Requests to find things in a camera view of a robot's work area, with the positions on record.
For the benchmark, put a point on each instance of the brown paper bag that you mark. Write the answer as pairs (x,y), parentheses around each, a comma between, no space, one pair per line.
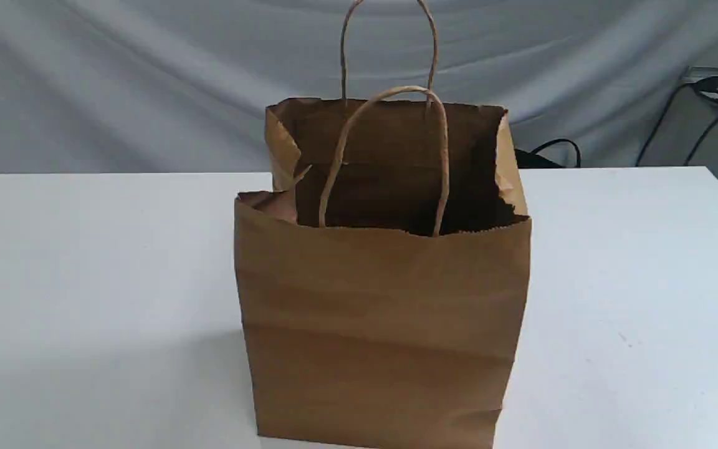
(383,281)

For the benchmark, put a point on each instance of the grey backdrop cloth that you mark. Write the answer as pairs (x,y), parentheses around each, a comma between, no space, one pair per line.
(183,85)

